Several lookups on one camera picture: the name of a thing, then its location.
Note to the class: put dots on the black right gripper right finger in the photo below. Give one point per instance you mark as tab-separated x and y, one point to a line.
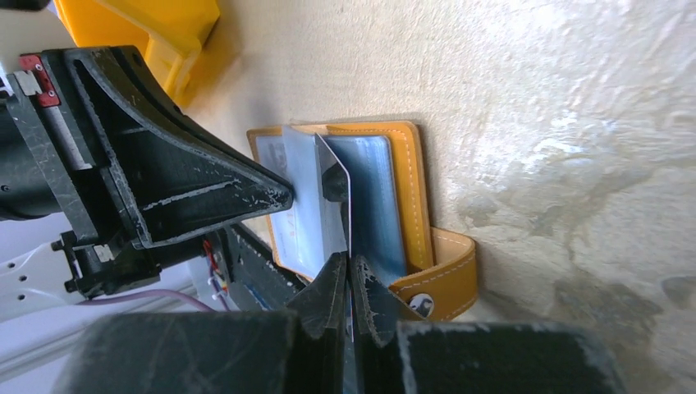
396	351

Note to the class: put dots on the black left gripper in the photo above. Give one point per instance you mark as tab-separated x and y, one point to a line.
90	133

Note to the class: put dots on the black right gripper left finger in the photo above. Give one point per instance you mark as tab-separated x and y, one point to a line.
296	349

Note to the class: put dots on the silver card pulled out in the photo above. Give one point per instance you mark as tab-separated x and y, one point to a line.
334	199

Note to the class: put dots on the tan leather card holder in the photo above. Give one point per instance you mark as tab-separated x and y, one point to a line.
441	264

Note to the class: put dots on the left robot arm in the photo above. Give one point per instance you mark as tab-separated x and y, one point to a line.
32	283

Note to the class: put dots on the yellow bin with black cards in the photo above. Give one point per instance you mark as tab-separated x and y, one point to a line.
169	34

